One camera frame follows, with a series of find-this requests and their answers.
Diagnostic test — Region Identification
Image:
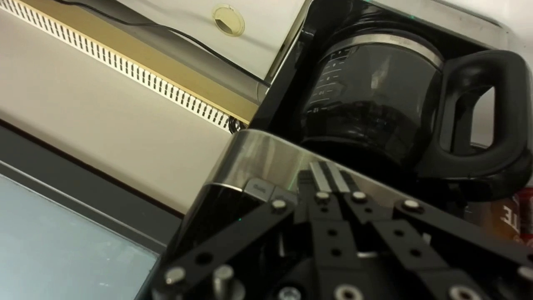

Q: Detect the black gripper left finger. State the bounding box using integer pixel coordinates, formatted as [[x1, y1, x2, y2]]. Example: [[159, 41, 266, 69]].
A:
[[149, 161, 362, 300]]

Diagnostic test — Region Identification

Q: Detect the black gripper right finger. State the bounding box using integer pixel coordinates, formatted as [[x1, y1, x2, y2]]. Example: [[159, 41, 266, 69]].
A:
[[326, 161, 533, 300]]

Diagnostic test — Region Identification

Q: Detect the black steel drip coffee maker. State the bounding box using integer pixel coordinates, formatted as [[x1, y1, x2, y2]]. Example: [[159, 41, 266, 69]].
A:
[[156, 0, 533, 300]]

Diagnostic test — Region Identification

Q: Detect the red drink can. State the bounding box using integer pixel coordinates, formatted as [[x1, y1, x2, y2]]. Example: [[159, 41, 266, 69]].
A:
[[464, 186, 533, 246]]

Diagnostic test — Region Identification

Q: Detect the beige tape roll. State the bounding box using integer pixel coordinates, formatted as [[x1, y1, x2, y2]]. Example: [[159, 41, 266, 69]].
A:
[[211, 4, 246, 38]]

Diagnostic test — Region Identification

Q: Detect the grey framed window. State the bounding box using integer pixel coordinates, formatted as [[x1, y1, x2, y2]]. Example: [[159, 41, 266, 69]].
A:
[[0, 119, 184, 300]]

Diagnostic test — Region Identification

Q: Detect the glass carafe with black handle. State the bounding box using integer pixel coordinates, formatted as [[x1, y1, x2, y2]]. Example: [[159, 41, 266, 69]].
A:
[[297, 29, 533, 196]]

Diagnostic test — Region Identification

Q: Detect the beige vented cable duct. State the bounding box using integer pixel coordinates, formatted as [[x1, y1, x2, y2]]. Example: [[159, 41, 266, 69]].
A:
[[0, 0, 261, 131]]

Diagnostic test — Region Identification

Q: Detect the black cable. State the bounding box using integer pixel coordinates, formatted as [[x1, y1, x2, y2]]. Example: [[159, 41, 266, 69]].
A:
[[54, 0, 271, 88]]

